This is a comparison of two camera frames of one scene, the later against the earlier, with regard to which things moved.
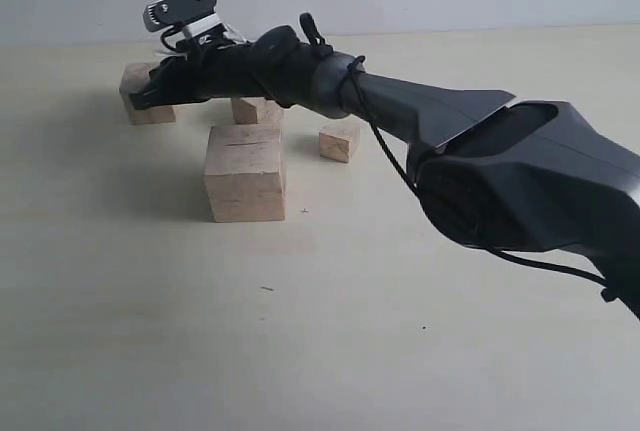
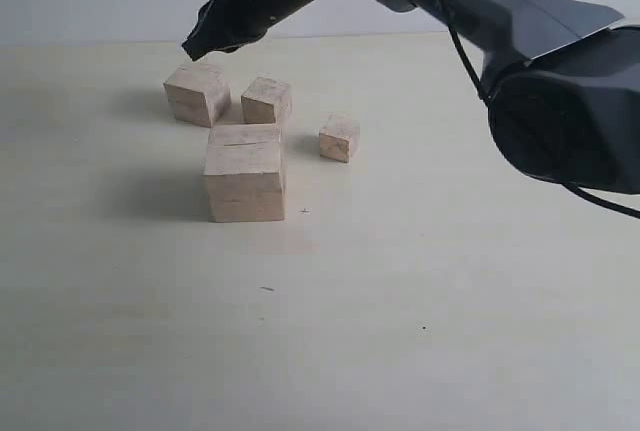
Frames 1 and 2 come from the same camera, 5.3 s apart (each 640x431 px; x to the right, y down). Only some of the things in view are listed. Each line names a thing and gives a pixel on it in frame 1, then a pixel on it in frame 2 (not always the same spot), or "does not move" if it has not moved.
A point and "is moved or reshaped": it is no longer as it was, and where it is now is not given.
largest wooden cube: (245, 173) does not move
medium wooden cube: (256, 111) is moved or reshaped
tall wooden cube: (134, 76) is moved or reshaped
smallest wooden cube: (339, 142) does not move
